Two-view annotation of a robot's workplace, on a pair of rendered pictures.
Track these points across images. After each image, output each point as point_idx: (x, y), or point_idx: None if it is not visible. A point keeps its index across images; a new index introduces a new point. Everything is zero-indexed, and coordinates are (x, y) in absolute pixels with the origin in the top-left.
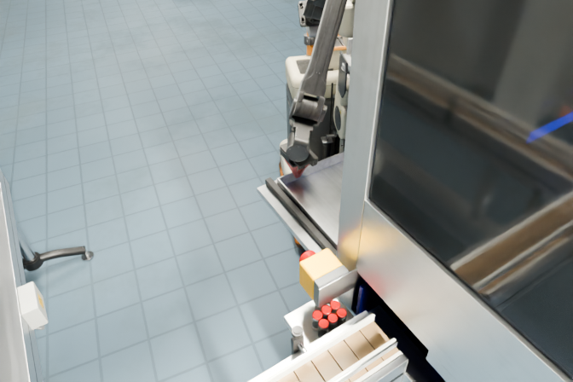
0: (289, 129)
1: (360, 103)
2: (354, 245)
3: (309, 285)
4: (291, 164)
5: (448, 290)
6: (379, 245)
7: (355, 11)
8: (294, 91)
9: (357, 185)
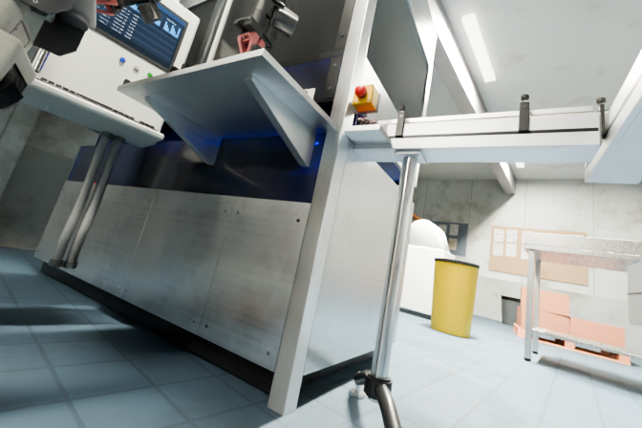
0: (268, 5)
1: (370, 12)
2: (358, 84)
3: (376, 97)
4: (264, 40)
5: (381, 91)
6: (367, 79)
7: None
8: None
9: (364, 49)
